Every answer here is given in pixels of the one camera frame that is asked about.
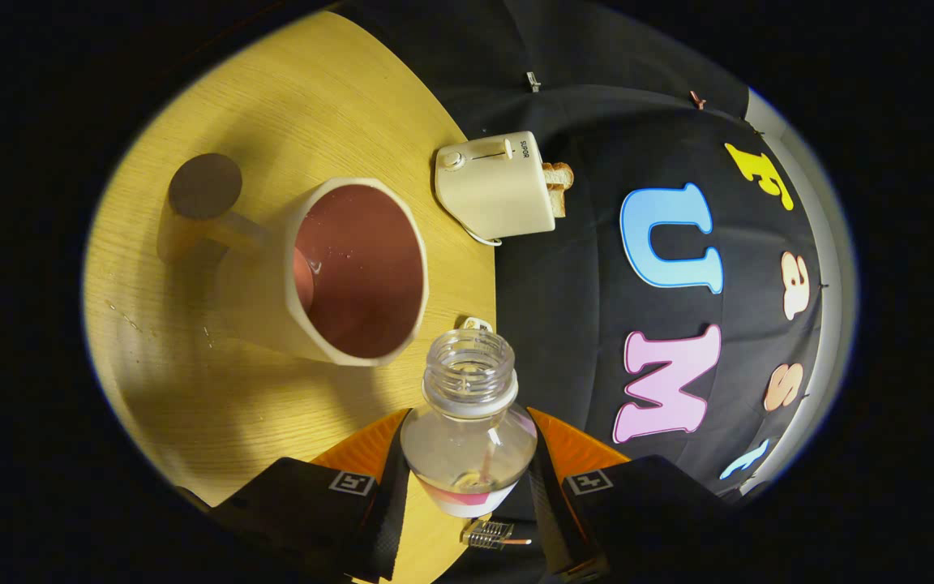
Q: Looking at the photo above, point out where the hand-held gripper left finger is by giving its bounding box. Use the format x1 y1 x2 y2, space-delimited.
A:
183 408 415 584

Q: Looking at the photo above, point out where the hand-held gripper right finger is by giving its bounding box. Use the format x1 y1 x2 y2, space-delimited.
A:
525 406 748 583

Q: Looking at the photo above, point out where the clear plastic juice bottle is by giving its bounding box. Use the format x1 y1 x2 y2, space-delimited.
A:
400 328 538 518

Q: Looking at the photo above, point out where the beige cup with wooden handle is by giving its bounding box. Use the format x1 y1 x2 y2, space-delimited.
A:
157 152 430 367

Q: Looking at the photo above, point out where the black backdrop cloth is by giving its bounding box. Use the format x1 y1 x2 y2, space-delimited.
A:
337 0 829 584

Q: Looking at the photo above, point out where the wooden table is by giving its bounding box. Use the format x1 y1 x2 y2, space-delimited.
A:
82 10 500 584

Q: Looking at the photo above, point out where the white toaster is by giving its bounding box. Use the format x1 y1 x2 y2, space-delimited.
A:
435 131 557 244

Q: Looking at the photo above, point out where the metal wire basket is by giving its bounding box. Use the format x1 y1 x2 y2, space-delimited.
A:
461 521 533 550

